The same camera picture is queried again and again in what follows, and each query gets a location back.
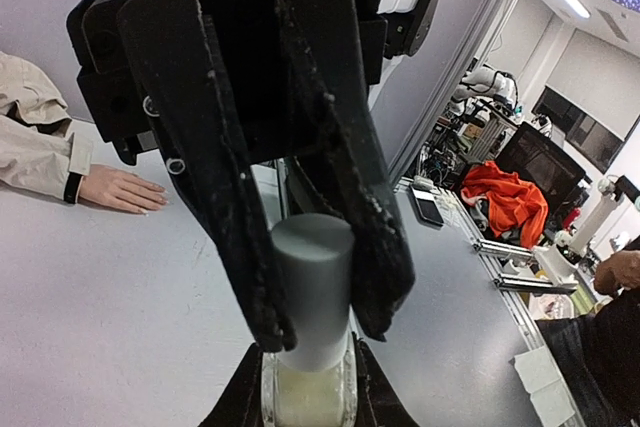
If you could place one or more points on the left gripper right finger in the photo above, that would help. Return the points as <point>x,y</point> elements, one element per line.
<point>378,405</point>

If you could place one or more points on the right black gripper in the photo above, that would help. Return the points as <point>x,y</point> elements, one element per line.
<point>172,47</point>

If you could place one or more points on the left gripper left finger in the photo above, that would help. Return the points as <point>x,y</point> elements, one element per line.
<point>240,402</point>

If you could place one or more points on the white nail polish bottle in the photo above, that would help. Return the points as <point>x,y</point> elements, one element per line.
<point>310,322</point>

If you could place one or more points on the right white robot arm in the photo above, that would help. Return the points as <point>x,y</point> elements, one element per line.
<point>408,22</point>

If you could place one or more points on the white paper sheets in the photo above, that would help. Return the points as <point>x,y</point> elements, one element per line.
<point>544,384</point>

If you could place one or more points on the mannequin hand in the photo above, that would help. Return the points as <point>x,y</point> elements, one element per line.
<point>121,191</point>

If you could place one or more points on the smartphone on table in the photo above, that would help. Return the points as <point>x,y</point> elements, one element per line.
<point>426,205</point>

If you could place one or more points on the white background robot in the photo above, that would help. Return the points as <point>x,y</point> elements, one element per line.
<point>484,91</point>

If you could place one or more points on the beige jacket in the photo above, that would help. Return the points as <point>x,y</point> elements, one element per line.
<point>39,152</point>

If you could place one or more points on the orange cloth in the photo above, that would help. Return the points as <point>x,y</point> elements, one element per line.
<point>513,203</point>

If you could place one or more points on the operator hand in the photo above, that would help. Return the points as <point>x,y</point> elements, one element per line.
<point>620,271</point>

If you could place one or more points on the black desk monitor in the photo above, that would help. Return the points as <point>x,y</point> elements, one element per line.
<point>538,159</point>

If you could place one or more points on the aluminium frame post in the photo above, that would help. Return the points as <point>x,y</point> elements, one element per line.
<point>420,87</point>

